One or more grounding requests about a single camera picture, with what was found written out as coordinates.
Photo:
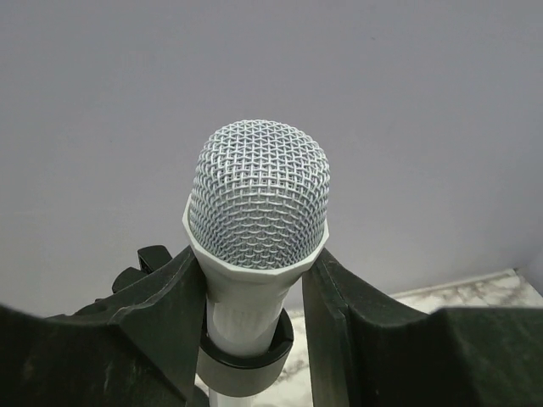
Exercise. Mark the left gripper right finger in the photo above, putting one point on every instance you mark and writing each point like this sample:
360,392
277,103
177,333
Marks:
368,349

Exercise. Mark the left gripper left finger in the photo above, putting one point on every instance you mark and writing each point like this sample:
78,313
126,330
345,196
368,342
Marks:
137,347

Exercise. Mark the white microphone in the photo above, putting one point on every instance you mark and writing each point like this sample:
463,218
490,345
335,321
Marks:
256,220

